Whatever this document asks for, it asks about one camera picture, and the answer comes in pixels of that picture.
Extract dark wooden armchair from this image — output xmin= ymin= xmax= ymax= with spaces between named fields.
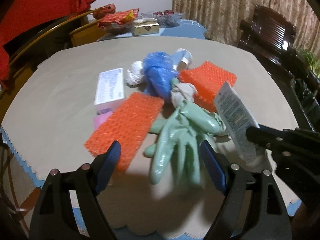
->
xmin=238 ymin=5 xmax=319 ymax=132

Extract small orange foam net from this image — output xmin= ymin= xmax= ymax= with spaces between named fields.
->
xmin=84 ymin=92 xmax=164 ymax=172

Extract green potted plant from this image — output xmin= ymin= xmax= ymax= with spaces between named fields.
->
xmin=299 ymin=49 xmax=320 ymax=79

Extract crushed blue paper cup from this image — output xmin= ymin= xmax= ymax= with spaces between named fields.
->
xmin=171 ymin=48 xmax=193 ymax=72

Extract blue plastic bag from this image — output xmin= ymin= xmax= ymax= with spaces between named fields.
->
xmin=143 ymin=51 xmax=178 ymax=102

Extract gold tissue box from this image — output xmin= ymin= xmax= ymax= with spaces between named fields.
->
xmin=133 ymin=21 xmax=159 ymax=36

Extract large orange foam net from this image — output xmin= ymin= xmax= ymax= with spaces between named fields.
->
xmin=179 ymin=61 xmax=237 ymax=112

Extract white medicine box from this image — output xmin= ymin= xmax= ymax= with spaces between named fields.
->
xmin=94 ymin=68 xmax=126 ymax=114

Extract blue tablecloth side table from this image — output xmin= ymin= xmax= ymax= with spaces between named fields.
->
xmin=97 ymin=19 xmax=206 ymax=42

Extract grey glove cuff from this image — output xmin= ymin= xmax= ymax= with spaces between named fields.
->
xmin=170 ymin=78 xmax=197 ymax=108

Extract green rubber glove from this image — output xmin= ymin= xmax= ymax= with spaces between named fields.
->
xmin=144 ymin=100 xmax=228 ymax=185

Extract pink paper packet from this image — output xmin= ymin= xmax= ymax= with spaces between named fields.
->
xmin=93 ymin=111 xmax=113 ymax=131

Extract red snack bags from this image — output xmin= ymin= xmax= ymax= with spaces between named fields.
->
xmin=97 ymin=8 xmax=139 ymax=28

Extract red cloth cover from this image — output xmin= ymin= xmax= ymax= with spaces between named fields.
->
xmin=1 ymin=0 xmax=96 ymax=81

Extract red crumpled bag on chair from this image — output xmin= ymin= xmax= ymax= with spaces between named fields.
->
xmin=93 ymin=3 xmax=116 ymax=20

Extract wooden chair frame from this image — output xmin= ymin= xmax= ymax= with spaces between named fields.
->
xmin=0 ymin=8 xmax=111 ymax=100

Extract patterned beige curtain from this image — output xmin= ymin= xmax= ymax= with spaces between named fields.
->
xmin=173 ymin=0 xmax=319 ymax=55

